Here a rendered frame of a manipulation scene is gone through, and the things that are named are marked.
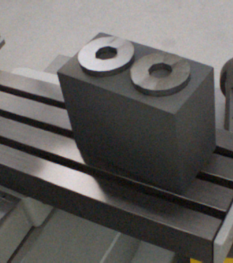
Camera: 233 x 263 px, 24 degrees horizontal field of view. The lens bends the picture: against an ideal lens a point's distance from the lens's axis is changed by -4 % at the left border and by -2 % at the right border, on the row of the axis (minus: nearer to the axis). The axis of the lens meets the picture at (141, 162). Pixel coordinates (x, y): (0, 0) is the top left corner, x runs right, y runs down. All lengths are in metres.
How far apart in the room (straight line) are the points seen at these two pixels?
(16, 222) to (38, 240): 0.10
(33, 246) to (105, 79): 0.47
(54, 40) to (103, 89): 2.17
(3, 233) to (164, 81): 0.47
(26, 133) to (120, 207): 0.27
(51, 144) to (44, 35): 2.05
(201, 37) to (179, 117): 2.07
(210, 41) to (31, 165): 1.93
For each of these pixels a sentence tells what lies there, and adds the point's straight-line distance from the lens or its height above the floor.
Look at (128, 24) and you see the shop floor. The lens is 2.98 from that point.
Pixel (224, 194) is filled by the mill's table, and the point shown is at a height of 0.96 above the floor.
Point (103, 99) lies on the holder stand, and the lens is 0.84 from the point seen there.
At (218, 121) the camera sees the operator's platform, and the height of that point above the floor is 0.40.
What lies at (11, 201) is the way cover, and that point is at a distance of 1.05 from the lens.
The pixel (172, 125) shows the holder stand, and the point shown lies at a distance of 0.78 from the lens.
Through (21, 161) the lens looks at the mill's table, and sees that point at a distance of 1.01.
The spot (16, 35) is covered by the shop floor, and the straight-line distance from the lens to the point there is 3.11.
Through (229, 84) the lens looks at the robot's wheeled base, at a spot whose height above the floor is 0.59.
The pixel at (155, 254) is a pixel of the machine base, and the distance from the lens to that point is 1.73.
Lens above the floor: 1.68
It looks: 49 degrees down
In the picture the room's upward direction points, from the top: 9 degrees counter-clockwise
